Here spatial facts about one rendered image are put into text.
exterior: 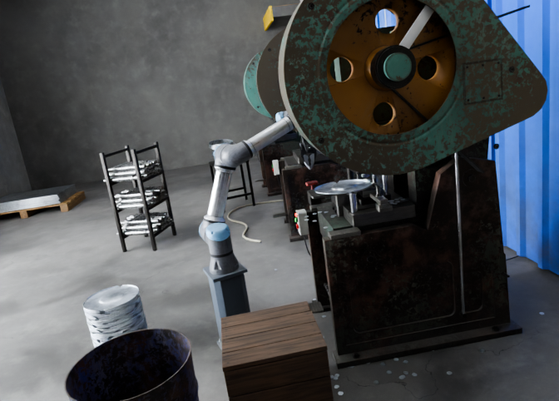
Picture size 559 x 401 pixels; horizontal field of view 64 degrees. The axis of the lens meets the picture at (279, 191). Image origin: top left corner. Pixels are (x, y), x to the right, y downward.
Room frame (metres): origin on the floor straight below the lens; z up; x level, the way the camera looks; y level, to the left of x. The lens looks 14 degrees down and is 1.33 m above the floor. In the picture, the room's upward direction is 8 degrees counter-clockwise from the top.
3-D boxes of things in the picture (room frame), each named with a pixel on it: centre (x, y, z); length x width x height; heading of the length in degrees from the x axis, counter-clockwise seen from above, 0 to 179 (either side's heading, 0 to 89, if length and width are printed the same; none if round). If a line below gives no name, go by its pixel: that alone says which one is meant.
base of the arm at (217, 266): (2.15, 0.34, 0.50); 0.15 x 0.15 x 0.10
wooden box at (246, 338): (1.66, 0.12, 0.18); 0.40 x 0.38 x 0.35; 96
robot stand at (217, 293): (2.15, 0.34, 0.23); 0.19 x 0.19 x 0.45; 23
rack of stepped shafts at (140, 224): (4.15, 1.32, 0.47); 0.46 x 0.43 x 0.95; 75
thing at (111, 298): (2.25, 0.99, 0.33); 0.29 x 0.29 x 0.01
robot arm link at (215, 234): (2.16, 0.34, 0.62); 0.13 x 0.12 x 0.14; 22
